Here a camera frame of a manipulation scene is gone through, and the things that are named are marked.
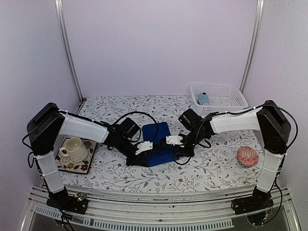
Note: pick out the dark blue towel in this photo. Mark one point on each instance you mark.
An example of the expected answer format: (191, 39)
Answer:
(163, 155)

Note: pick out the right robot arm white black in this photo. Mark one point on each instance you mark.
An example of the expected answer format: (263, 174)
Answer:
(268, 118)

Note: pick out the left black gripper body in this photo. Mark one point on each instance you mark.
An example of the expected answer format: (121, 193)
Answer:
(123, 147)

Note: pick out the aluminium frame post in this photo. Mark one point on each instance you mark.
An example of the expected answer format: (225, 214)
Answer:
(65, 40)
(253, 44)

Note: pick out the right aluminium frame post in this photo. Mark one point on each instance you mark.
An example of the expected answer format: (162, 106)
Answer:
(253, 44)

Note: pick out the cream ribbed mug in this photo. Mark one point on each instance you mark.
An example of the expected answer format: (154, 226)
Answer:
(75, 149)

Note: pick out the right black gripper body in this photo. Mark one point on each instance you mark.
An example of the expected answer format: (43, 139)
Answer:
(196, 138)

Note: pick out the left aluminium frame post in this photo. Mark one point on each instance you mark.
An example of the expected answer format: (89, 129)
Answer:
(65, 40)

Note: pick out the light blue orange dotted towel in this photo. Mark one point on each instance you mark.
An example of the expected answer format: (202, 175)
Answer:
(203, 99)

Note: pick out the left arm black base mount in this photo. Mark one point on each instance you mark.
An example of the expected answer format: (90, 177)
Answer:
(77, 203)

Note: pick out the red white patterned bowl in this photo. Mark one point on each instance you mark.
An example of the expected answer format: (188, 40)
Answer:
(247, 156)

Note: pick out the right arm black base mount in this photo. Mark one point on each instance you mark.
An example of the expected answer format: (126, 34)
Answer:
(257, 201)

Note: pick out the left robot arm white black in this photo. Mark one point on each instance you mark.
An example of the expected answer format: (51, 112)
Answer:
(50, 122)

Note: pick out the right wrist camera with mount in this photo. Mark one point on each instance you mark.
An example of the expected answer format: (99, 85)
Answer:
(173, 140)

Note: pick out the front aluminium rail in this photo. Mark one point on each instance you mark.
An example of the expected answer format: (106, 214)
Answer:
(194, 211)

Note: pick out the floral square coaster tile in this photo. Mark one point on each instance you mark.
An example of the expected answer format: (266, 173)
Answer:
(65, 164)

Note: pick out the white plastic perforated basket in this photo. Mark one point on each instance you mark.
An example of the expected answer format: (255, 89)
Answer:
(221, 97)

